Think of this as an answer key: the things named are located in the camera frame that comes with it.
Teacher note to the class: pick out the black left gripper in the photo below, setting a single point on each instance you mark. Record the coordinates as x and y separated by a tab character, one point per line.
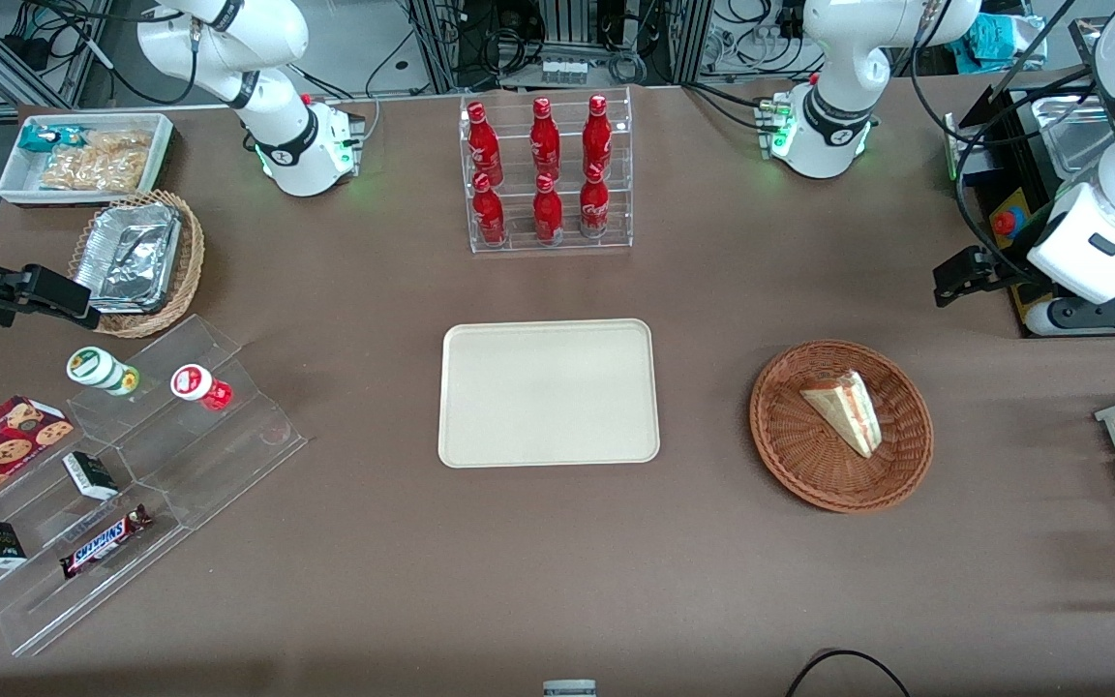
1001	271

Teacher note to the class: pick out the triangular sandwich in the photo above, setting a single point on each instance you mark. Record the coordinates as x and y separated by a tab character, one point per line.
848	407

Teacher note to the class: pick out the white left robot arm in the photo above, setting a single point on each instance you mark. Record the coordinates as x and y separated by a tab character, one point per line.
833	58

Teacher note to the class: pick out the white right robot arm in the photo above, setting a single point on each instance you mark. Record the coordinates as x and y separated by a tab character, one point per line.
277	126

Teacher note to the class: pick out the aluminium foil tray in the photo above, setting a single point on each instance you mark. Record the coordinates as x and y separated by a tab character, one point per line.
132	257

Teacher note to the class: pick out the light wicker basket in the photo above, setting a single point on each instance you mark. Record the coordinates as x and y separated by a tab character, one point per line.
192	261

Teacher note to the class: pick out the round brown wicker basket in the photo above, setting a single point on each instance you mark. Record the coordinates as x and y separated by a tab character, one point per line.
809	465

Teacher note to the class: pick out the cream rectangular tray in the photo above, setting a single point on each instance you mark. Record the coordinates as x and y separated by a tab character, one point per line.
548	392

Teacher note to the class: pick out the green lidded yogurt cup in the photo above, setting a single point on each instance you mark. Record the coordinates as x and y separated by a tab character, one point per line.
93	368

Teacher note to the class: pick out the black glass food warmer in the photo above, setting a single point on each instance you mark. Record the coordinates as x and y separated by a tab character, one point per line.
998	203

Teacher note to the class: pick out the white rectangular snack bin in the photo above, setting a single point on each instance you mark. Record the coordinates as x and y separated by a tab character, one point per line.
15	184

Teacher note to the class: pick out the clear bag of crackers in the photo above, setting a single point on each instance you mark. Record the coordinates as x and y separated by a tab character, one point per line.
98	160

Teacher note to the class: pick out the red lidded yogurt cup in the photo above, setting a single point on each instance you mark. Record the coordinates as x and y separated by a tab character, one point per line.
195	383

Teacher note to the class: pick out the teal snack packet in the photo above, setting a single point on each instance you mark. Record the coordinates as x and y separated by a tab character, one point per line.
40	137

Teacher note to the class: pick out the steel warmer pan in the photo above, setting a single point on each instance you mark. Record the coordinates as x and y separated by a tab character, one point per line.
1075	131

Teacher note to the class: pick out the clear acrylic stepped display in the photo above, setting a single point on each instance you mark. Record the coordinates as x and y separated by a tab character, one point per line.
180	465

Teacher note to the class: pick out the Snickers chocolate bar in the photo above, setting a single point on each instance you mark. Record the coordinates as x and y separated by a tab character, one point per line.
103	542

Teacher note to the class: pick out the teal plastic bag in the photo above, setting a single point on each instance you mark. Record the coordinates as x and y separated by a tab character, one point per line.
998	39

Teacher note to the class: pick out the red cola bottle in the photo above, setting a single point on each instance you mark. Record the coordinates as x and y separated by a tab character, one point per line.
545	140
489	213
594	205
484	145
597	136
548	213

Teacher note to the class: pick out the clear acrylic bottle rack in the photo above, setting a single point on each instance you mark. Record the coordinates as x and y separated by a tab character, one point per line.
519	242

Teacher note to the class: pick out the small grey box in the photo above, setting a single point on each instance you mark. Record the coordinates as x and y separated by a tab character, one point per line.
569	688

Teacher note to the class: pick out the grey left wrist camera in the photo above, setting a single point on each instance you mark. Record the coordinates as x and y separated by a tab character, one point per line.
1099	315

